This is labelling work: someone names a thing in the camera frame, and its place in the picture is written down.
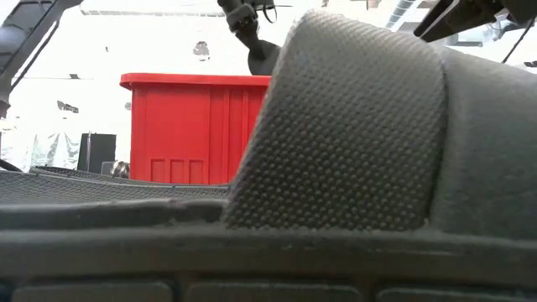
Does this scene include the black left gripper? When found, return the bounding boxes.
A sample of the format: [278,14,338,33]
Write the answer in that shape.
[216,0,260,34]

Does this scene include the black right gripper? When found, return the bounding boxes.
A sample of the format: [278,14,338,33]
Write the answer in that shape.
[413,0,507,44]

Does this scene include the black slide sandal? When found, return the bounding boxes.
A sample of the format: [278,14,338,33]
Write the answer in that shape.
[246,39,283,77]
[0,8,537,302]

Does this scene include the red plastic bin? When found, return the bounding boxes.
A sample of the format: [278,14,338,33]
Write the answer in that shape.
[119,72,273,186]

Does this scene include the grey window panel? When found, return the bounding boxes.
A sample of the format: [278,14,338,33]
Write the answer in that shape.
[444,33,473,47]

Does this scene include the grey ceiling fixture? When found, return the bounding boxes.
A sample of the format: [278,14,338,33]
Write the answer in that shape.
[192,40,211,58]

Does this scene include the small metallic object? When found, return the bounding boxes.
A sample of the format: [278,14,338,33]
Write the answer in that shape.
[109,160,132,180]

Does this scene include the black cabinet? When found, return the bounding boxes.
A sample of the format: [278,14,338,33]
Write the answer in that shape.
[76,133,117,174]

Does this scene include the silver plastic tarp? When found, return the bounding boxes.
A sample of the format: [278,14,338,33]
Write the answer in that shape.
[0,128,81,171]

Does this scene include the ceiling air duct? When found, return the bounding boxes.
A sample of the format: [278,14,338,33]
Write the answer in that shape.
[384,0,423,29]

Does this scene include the dark wall fixture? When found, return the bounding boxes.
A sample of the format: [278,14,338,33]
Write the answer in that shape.
[56,99,81,115]

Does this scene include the black table cable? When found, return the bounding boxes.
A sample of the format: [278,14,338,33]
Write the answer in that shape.
[0,158,23,173]

